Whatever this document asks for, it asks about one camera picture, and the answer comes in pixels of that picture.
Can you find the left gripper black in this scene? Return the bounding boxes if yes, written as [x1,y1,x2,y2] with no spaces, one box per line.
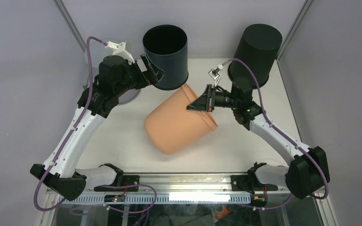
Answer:
[115,53,165,96]

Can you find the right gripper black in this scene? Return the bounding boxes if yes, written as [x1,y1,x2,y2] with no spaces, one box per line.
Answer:
[187,84,239,113]

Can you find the dark blue plastic bucket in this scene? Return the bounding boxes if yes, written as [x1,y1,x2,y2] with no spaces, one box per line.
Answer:
[142,24,189,91]

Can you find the orange plastic bucket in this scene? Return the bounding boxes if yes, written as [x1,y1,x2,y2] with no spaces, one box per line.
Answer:
[144,84,218,154]

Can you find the grey plastic bucket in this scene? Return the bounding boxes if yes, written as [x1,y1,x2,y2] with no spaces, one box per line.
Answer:
[89,40,140,105]

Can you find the black ribbed plastic bucket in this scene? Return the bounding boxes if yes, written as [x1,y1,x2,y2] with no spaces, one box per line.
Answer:
[234,24,283,87]

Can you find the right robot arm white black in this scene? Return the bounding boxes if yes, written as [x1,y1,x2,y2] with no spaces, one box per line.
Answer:
[186,77,330,199]

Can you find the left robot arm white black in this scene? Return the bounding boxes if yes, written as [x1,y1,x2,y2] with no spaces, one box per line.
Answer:
[30,55,165,201]

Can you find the orange object below table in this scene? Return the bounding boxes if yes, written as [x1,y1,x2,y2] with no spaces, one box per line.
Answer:
[213,205,233,220]

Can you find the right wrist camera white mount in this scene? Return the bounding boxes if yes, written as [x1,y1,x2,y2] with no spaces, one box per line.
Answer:
[208,64,224,88]

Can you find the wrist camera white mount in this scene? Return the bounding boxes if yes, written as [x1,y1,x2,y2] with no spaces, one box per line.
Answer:
[208,64,224,88]
[105,41,135,65]

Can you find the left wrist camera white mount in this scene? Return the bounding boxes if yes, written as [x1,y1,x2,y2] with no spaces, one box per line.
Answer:
[105,41,135,65]

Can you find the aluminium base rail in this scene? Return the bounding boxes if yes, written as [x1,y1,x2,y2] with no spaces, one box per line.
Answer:
[47,172,329,195]

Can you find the white slotted cable duct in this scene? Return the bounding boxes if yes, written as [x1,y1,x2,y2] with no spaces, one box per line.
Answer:
[64,192,251,205]

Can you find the left aluminium frame post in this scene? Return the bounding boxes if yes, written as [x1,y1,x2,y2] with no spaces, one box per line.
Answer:
[53,0,86,52]

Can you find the aluminium frame post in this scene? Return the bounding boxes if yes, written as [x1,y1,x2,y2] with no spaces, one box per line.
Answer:
[276,0,313,62]
[53,0,86,52]

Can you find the right aluminium frame post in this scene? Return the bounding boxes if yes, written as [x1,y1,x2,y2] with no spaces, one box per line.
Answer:
[276,0,313,62]

